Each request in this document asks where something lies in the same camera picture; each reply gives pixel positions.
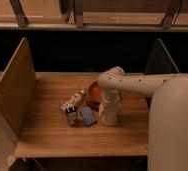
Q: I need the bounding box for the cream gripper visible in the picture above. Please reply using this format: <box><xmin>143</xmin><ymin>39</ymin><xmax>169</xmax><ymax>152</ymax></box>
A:
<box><xmin>99</xmin><ymin>89</ymin><xmax>121</xmax><ymax>117</ymax></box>

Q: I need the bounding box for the right dark side panel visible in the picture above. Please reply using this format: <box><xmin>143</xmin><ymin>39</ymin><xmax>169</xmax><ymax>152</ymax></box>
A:
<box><xmin>144</xmin><ymin>38</ymin><xmax>180</xmax><ymax>75</ymax></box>

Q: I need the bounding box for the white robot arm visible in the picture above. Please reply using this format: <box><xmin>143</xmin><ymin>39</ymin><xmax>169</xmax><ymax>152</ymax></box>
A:
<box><xmin>98</xmin><ymin>67</ymin><xmax>188</xmax><ymax>171</ymax></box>

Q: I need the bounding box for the dark red snack wrapper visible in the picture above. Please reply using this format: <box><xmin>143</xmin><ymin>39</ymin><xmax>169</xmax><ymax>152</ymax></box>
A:
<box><xmin>86</xmin><ymin>100</ymin><xmax>100</xmax><ymax>112</ymax></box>

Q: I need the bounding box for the metal shelf bracket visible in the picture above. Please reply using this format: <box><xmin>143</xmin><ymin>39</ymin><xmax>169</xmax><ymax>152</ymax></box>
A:
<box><xmin>74</xmin><ymin>0</ymin><xmax>83</xmax><ymax>28</ymax></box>
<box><xmin>9</xmin><ymin>0</ymin><xmax>28</xmax><ymax>27</ymax></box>
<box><xmin>161</xmin><ymin>0</ymin><xmax>183</xmax><ymax>29</ymax></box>

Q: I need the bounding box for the middle metal shelf bracket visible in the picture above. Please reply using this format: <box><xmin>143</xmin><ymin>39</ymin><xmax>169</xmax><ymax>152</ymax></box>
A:
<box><xmin>74</xmin><ymin>0</ymin><xmax>83</xmax><ymax>28</ymax></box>

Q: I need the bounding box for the right metal shelf bracket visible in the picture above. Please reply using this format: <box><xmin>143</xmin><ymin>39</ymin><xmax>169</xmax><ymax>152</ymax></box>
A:
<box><xmin>161</xmin><ymin>0</ymin><xmax>183</xmax><ymax>29</ymax></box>

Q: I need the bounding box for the left wooden side panel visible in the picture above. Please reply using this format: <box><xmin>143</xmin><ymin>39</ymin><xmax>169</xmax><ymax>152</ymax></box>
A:
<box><xmin>0</xmin><ymin>38</ymin><xmax>36</xmax><ymax>142</ymax></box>

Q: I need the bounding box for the patterned eraser block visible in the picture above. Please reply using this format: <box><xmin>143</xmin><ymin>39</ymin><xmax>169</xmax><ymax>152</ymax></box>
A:
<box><xmin>65</xmin><ymin>106</ymin><xmax>78</xmax><ymax>126</ymax></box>

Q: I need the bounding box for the orange plate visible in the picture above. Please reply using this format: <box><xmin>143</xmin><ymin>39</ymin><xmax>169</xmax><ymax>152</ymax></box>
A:
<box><xmin>88</xmin><ymin>82</ymin><xmax>102</xmax><ymax>103</ymax></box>

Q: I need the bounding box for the left metal shelf bracket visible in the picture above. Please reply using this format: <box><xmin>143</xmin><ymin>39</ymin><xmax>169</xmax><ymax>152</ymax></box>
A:
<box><xmin>9</xmin><ymin>0</ymin><xmax>28</xmax><ymax>27</ymax></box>

